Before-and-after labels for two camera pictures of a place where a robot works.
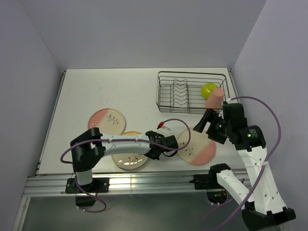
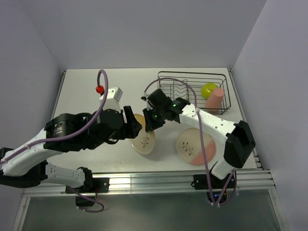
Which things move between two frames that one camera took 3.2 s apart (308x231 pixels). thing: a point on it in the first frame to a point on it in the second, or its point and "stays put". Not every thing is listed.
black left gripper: (157, 157) to (133, 126)
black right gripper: (208, 116) to (149, 124)
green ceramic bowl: (207, 89) stays put
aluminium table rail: (131, 183) stays put
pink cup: (215, 99) stays put
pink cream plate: (201, 149) stays put
